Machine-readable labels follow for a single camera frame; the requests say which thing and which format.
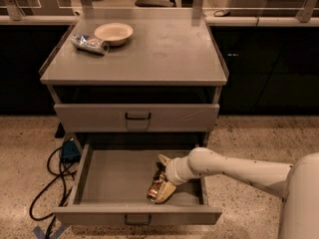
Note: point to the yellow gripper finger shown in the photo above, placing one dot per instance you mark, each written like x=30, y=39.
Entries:
x=165, y=192
x=164, y=159

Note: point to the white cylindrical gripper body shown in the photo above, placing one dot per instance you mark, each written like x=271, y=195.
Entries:
x=172, y=171

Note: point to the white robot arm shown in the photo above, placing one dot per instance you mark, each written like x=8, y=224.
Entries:
x=295, y=184

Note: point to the open grey middle drawer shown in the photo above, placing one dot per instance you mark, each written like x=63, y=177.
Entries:
x=111, y=189

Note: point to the grey metal drawer cabinet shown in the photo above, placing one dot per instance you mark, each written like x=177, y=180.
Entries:
x=169, y=59

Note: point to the closed grey upper drawer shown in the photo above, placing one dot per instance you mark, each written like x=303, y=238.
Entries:
x=134, y=117

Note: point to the blue power adapter box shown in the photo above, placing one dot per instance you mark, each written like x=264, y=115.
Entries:
x=69, y=151

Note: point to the black office chair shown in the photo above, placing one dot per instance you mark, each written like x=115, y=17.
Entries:
x=156, y=3

